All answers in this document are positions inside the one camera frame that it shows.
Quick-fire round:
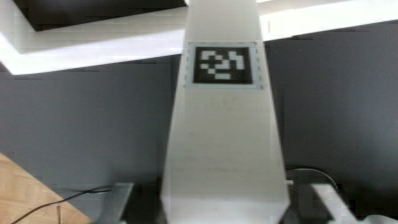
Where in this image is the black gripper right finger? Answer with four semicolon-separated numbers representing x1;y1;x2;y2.
284;181;363;224

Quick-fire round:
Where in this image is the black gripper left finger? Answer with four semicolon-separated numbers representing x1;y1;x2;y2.
94;183;164;224

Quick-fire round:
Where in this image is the white desk leg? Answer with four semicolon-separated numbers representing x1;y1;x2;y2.
162;0;290;224

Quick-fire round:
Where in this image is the white U-shaped fence wall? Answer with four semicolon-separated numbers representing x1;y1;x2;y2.
0;0;398;75

